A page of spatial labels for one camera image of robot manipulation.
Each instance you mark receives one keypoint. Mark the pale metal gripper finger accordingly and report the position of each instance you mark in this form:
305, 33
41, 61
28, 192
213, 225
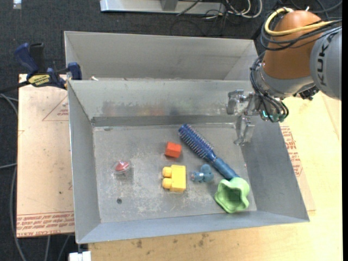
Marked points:
240, 132
250, 130

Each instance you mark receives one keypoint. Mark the blue hairbrush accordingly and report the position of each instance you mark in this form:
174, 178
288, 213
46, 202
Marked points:
199, 145

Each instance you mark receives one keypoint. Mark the blue toy figure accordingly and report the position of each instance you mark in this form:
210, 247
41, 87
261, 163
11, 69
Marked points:
204, 173

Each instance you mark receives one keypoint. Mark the green flower-shaped cup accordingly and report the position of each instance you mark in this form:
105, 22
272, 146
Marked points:
232, 196

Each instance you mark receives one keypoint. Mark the orange-red block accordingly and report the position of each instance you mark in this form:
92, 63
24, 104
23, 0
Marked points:
173, 149

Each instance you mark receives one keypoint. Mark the yellow toy brick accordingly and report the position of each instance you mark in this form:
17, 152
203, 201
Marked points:
178, 178

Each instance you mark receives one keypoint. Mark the grey metal bin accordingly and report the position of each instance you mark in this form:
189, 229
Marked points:
141, 194

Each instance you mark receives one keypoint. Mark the red and clear spinning top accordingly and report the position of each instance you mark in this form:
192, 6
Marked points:
121, 167

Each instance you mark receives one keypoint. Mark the brown cardboard board, red print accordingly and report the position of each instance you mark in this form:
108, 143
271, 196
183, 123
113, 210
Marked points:
43, 145

